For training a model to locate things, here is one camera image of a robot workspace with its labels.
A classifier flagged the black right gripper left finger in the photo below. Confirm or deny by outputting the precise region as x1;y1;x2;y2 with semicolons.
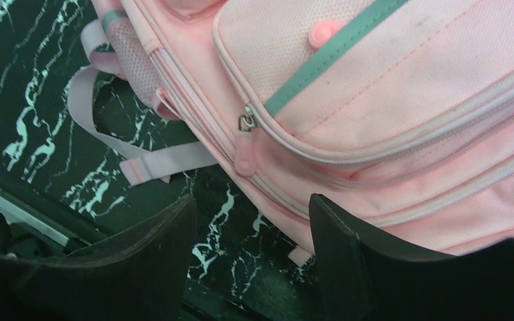
0;195;197;320

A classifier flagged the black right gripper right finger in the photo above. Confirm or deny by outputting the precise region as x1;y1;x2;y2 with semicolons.
309;194;514;320

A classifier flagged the pink student backpack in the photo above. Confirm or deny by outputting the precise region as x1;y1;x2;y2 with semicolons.
68;0;514;264

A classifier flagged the aluminium rail frame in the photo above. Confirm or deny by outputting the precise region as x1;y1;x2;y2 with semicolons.
0;185;251;320

